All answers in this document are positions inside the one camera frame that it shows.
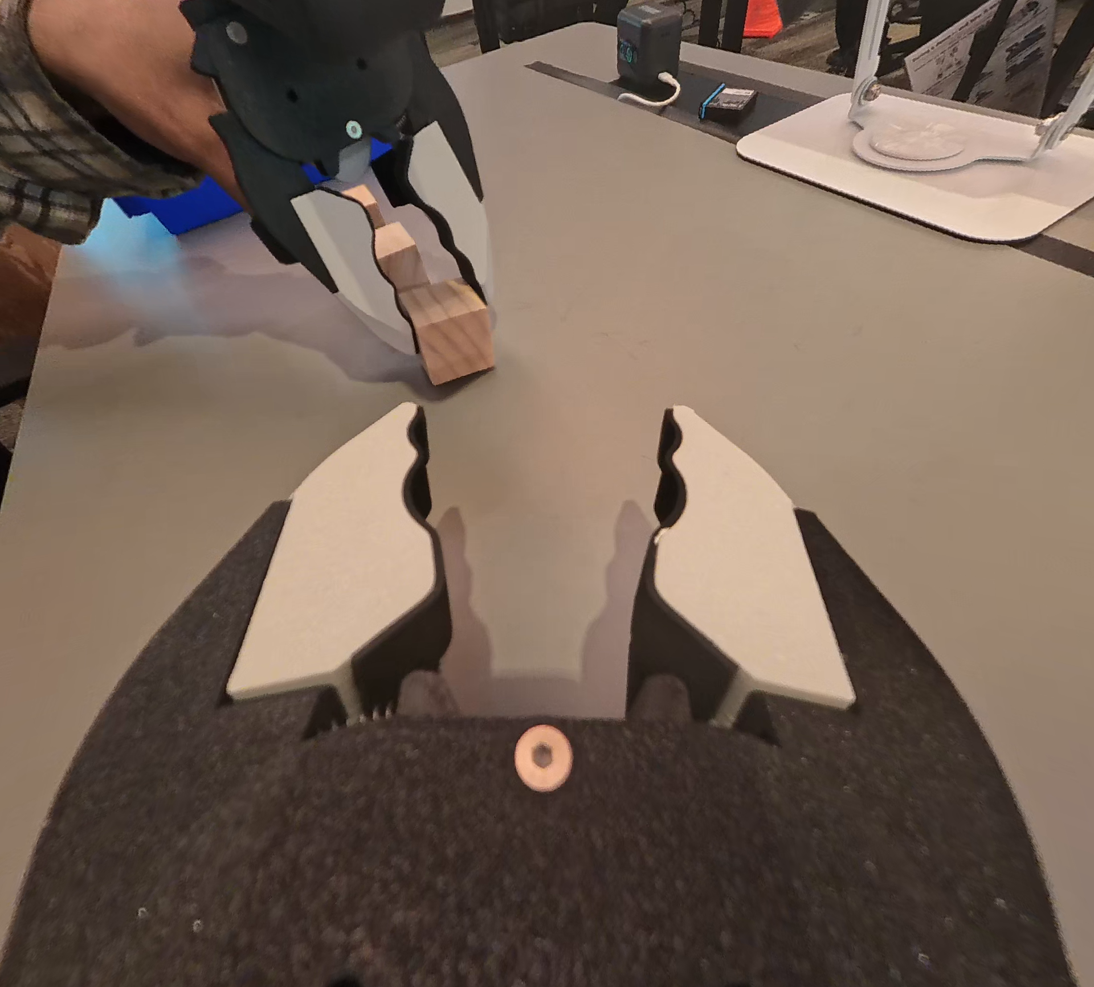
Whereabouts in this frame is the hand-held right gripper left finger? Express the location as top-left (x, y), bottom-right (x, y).
top-left (226, 403), bottom-right (452, 706)

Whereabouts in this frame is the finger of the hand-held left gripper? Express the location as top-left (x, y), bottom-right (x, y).
top-left (395, 118), bottom-right (494, 310)
top-left (291, 186), bottom-right (422, 358)

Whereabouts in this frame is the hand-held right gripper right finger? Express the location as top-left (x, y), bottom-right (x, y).
top-left (628, 405), bottom-right (858, 725)

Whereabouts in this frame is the blue plastic bin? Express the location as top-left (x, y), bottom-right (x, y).
top-left (101, 162), bottom-right (251, 238)

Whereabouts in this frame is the person's left hand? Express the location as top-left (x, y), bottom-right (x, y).
top-left (27, 0), bottom-right (251, 211)

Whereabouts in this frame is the black charger box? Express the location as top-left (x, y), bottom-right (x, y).
top-left (615, 3), bottom-right (684, 93)

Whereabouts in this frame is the small black battery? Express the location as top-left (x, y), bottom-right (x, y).
top-left (697, 87), bottom-right (759, 122)

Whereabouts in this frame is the wooden pillar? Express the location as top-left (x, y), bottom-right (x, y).
top-left (0, 222), bottom-right (63, 356)

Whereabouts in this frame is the white document stand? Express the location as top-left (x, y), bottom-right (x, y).
top-left (735, 0), bottom-right (1094, 245)

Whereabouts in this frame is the printed white bag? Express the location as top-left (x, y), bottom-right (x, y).
top-left (903, 0), bottom-right (1063, 105)

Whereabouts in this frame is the black table cable channel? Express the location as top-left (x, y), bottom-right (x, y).
top-left (524, 60), bottom-right (1094, 276)

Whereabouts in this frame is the white cable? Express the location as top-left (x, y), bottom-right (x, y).
top-left (617, 71), bottom-right (682, 108)

